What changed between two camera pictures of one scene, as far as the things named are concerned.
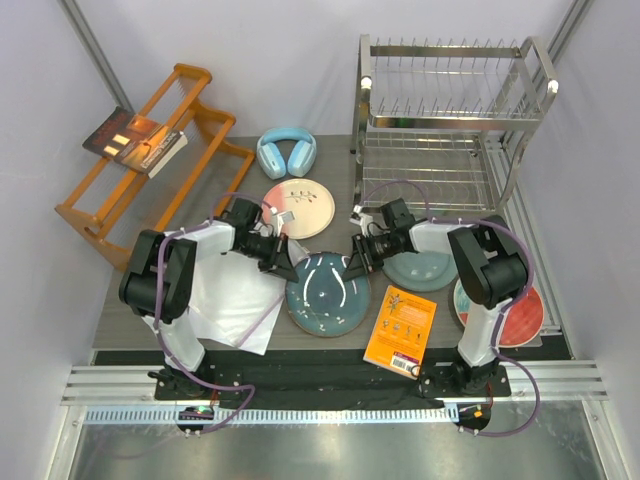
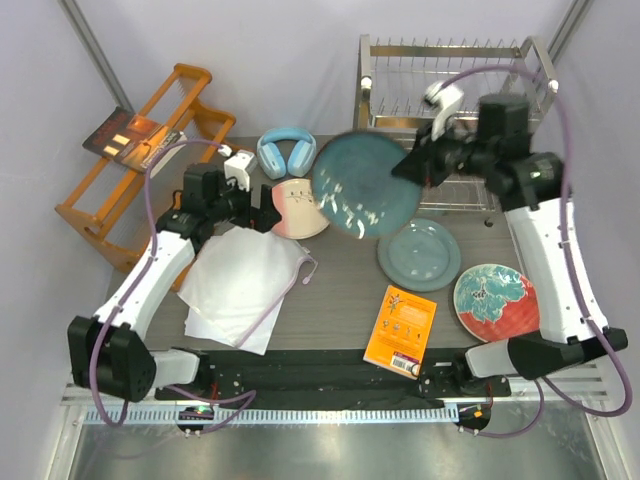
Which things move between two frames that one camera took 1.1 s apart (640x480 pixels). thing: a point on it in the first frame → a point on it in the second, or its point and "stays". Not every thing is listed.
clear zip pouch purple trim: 233,301 stays
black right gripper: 355,269 → 422,164
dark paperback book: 140,143 stays
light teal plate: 422,270 stays
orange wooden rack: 113,209 stays
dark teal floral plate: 321,303 → 355,189
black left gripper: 283,268 → 261,218
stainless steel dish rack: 436,128 stays
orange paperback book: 400,331 stays
